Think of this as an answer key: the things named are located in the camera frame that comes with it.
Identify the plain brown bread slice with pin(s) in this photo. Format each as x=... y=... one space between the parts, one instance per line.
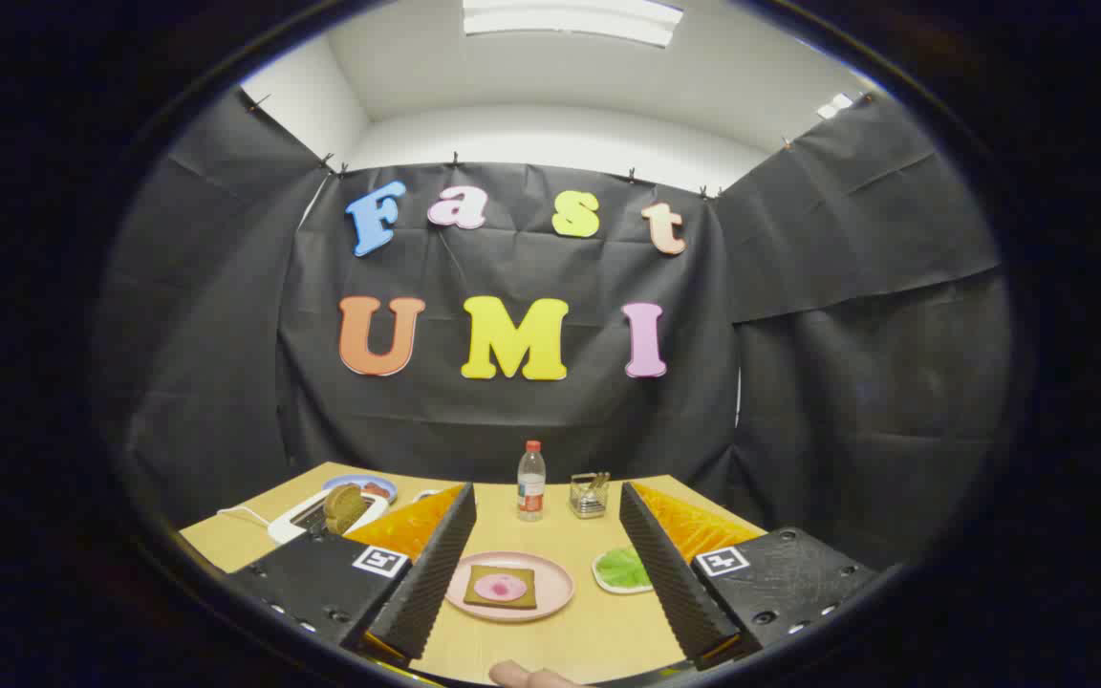
x=345 y=508

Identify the blue round plate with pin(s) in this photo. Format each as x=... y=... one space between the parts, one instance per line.
x=345 y=483

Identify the brown bread slice with ham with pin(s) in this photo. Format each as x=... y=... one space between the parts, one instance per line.
x=474 y=597

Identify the pink ham slice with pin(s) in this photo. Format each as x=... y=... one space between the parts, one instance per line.
x=501 y=587

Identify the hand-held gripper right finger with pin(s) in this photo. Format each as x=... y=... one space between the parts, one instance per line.
x=660 y=564

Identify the small white square plate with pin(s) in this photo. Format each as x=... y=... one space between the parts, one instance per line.
x=608 y=589

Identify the ceiling light panel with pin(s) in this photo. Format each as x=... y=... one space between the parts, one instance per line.
x=570 y=19

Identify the white toaster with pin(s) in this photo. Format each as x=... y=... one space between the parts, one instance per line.
x=288 y=526

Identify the brown meat piece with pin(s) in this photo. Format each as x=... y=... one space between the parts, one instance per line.
x=377 y=489

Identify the pink round plate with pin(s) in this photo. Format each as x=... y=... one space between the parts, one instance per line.
x=555 y=588

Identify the black backdrop cloth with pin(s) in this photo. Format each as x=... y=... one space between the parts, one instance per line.
x=512 y=420

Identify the clear plastic water bottle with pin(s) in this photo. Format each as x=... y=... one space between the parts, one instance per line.
x=531 y=483

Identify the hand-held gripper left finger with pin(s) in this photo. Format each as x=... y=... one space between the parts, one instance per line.
x=436 y=564

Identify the green lettuce leaf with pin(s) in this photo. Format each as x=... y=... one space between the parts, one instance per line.
x=622 y=568

